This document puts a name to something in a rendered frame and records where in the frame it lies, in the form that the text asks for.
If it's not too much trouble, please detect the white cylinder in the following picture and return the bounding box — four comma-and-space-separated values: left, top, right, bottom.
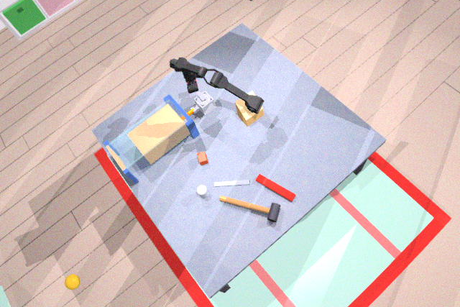
197, 185, 209, 198

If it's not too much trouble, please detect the white flat bar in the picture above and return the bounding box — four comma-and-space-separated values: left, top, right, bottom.
214, 180, 249, 187

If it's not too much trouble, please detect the mallet with wooden handle and black head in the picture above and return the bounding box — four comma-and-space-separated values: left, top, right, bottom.
219, 196, 280, 222

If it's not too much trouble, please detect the red flat bar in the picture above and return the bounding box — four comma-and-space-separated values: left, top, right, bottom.
256, 174, 295, 201

